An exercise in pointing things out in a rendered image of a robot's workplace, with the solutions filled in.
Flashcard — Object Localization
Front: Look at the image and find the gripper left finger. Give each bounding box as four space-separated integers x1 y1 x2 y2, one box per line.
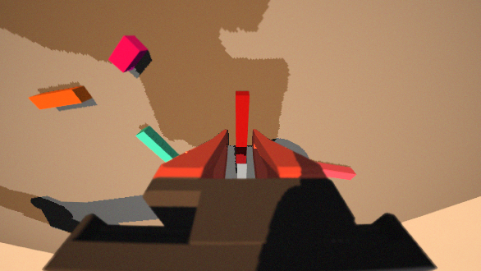
153 130 228 179

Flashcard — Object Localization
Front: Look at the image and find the pink rod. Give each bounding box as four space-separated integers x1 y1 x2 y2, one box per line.
319 163 356 180

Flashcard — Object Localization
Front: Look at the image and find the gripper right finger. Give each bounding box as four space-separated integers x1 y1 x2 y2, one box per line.
252 129 328 178

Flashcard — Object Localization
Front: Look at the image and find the turquoise green rod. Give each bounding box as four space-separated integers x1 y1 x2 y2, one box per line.
136 126 179 162

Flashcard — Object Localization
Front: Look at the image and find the red rod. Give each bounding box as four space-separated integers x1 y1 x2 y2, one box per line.
236 91 250 163

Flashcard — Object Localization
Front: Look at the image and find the small magenta block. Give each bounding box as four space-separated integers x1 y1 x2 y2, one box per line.
108 35 148 72

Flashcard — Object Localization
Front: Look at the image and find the orange rod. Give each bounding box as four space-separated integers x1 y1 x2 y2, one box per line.
29 85 92 109

